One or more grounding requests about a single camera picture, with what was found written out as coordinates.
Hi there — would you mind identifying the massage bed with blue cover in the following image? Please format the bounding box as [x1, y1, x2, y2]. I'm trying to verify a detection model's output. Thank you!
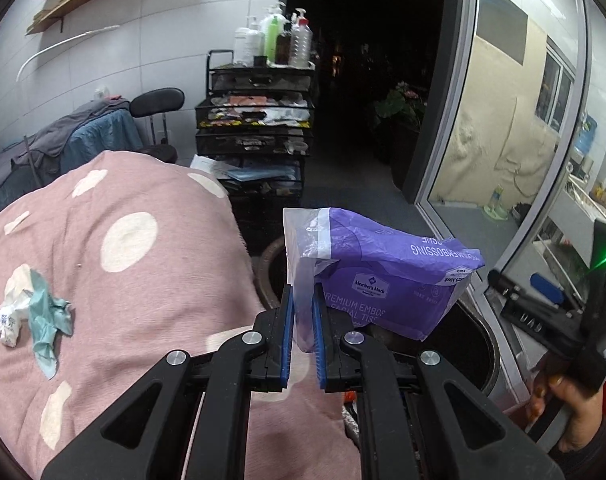
[0, 107, 144, 221]

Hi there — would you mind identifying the dark brown bottle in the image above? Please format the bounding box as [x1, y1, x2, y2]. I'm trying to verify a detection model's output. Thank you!
[275, 22, 295, 67]

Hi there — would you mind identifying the dark round waste bin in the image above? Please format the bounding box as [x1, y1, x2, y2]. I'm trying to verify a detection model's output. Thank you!
[253, 239, 502, 412]

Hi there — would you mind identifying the white crumpled wrapper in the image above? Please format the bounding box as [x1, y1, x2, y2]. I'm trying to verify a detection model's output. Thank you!
[0, 265, 38, 348]

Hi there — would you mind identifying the person's right forearm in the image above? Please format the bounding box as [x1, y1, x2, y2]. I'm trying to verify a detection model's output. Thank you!
[558, 412, 606, 468]

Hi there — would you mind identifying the glass sliding door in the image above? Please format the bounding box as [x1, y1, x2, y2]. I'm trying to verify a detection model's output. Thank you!
[402, 0, 606, 356]

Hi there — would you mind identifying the purple tissue pack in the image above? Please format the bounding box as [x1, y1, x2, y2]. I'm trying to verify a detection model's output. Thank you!
[282, 206, 485, 356]

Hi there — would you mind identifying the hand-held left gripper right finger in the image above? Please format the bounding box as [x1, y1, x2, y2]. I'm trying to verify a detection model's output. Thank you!
[310, 292, 566, 480]

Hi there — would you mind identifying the pink polka dot blanket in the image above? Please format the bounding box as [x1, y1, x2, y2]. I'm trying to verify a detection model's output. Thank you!
[0, 150, 361, 480]

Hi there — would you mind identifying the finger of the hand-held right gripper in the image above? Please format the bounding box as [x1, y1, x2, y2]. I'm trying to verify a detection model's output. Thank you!
[530, 273, 568, 307]
[488, 269, 522, 307]

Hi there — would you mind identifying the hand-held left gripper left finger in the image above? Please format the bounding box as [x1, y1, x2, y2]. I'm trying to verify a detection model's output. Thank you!
[40, 282, 296, 480]

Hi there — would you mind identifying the white pump bottle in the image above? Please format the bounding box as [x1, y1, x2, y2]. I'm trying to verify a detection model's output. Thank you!
[232, 14, 262, 67]

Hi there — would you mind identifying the blue water jug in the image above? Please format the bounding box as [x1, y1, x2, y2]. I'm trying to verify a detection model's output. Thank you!
[572, 114, 600, 157]

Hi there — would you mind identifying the person's right hand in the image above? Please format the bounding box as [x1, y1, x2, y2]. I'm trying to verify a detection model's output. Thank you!
[526, 364, 606, 454]

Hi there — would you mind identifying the grey blanket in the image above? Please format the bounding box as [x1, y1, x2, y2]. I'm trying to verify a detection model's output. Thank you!
[0, 99, 132, 198]

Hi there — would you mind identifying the teal crumpled wrapper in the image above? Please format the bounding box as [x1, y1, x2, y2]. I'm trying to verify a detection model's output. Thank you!
[28, 267, 76, 381]

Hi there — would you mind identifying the wooden bracket wall shelf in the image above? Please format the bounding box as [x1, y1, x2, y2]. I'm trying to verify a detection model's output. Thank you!
[25, 0, 150, 37]

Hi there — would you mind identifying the white curved rod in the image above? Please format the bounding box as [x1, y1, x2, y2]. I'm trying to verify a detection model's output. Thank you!
[15, 25, 122, 87]

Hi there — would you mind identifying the small green bottle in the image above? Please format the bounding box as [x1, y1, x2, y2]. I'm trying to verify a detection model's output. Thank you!
[484, 185, 507, 222]

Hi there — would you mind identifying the green pump bottle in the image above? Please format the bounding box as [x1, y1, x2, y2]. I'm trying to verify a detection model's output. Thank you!
[259, 2, 290, 64]

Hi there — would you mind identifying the clear bottle with red cap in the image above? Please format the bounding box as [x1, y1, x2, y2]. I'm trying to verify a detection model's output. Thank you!
[288, 8, 315, 69]

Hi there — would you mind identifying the black mesh rack cart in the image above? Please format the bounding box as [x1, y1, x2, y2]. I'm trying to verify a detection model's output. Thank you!
[194, 49, 320, 243]

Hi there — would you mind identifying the potted plant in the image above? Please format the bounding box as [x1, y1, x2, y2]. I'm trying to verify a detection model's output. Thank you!
[372, 81, 430, 162]

